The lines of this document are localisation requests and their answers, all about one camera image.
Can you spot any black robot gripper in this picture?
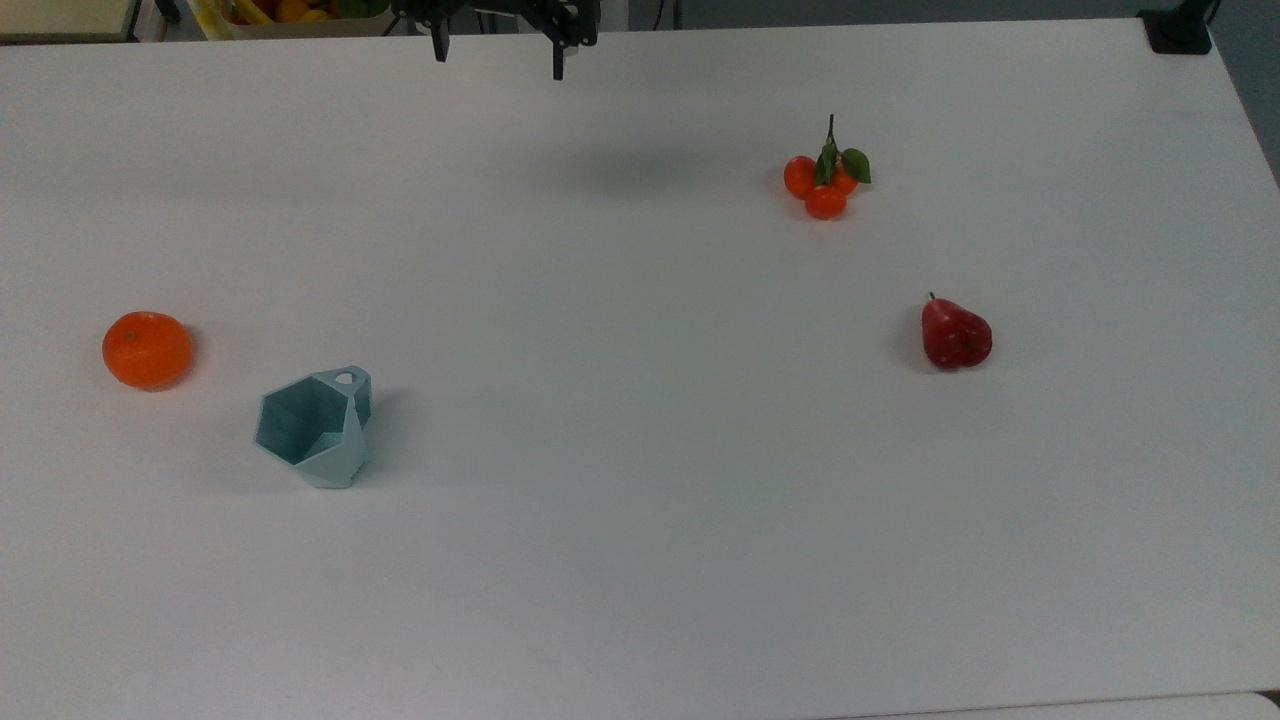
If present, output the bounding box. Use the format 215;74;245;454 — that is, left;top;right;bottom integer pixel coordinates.
392;0;601;82

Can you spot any red pear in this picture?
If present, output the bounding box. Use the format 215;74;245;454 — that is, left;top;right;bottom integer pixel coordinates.
920;292;994;372

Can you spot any box of toy fruit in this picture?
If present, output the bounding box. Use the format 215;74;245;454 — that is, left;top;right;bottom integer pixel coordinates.
188;0;397;41

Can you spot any large orange fruit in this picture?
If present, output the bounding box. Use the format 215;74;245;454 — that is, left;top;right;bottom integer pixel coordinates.
101;311;193;391

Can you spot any light blue faceted mug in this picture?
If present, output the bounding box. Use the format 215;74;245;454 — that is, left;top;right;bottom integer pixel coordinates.
253;366;374;490

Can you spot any beige flat box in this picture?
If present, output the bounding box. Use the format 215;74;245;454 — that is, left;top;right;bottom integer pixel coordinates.
0;0;143;44

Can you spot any tangerine bunch with leaves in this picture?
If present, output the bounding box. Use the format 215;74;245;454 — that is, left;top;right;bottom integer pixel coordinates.
782;114;872;221

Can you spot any black clamp mount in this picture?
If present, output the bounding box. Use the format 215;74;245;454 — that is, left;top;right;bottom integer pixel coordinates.
1138;0;1223;56

